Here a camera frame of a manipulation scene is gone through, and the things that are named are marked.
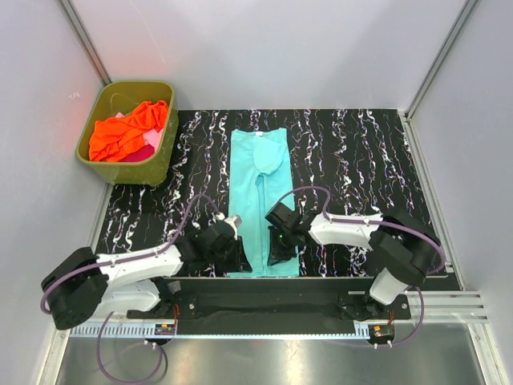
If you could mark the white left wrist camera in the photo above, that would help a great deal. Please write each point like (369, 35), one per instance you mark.
(233, 221)

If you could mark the magenta t-shirt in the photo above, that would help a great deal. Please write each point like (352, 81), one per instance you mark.
(140, 155)

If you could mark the light pink t-shirt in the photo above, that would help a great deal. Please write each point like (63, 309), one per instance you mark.
(153, 137)

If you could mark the olive green plastic bin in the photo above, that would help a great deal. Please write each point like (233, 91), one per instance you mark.
(123, 97)

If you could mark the slotted aluminium rail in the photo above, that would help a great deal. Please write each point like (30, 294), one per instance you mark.
(190, 329)

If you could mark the turquoise t-shirt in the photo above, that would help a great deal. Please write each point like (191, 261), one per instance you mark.
(260, 175)

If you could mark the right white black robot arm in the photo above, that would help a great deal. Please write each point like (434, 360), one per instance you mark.
(405, 248)

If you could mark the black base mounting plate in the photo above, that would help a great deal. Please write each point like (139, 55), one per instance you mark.
(268, 301)

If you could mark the orange t-shirt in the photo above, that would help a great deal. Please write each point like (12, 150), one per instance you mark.
(118, 136)

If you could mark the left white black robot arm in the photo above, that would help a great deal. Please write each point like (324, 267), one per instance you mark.
(86, 284)

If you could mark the black marble pattern mat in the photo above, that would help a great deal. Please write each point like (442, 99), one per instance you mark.
(357, 160)

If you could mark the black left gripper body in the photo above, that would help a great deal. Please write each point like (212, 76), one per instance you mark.
(229, 258)

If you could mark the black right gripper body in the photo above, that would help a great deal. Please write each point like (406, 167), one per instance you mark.
(283, 248)

